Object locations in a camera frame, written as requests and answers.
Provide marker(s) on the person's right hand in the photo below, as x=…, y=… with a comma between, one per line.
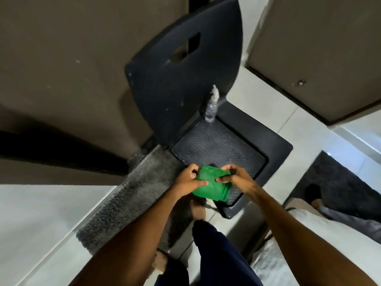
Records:
x=242, y=181

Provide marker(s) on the person's left hand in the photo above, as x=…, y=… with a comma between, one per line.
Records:
x=184, y=184

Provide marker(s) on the person's left thumb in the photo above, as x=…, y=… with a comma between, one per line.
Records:
x=201, y=184

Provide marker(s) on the person's right thumb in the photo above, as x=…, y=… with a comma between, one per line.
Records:
x=224, y=179

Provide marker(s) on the green cloth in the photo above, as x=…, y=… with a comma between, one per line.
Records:
x=212, y=187

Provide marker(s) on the person's left forearm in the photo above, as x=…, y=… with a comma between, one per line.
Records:
x=134, y=238

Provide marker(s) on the person's right forearm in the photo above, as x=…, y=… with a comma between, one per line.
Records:
x=297, y=235

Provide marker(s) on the person's right foot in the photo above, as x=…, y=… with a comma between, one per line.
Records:
x=198, y=210

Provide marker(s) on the person's foot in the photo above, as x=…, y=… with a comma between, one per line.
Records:
x=198, y=210
x=316, y=202
x=160, y=262

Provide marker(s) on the clear spray bottle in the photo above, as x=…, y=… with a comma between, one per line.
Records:
x=210, y=111

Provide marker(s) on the light grey shaggy rug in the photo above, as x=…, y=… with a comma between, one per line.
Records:
x=131, y=199

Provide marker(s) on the person's right leg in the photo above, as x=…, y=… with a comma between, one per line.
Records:
x=221, y=259

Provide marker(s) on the person's leg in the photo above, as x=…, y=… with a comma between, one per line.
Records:
x=221, y=259
x=174, y=275
x=354, y=218

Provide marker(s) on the person's left foot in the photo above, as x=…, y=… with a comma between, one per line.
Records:
x=160, y=262

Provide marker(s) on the black slipper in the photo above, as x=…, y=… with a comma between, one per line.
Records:
x=312, y=192

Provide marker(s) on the person's left leg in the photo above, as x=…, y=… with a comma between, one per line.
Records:
x=174, y=275

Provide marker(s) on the black plastic chair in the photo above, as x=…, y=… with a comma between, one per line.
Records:
x=178, y=80

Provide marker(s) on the dark grey rug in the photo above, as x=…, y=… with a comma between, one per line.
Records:
x=336, y=187

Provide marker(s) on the white bed sheet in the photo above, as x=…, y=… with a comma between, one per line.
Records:
x=333, y=244

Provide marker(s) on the brown door with knob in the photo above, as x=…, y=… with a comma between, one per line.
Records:
x=321, y=50

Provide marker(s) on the large brown wardrobe door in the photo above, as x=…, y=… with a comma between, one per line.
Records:
x=74, y=71

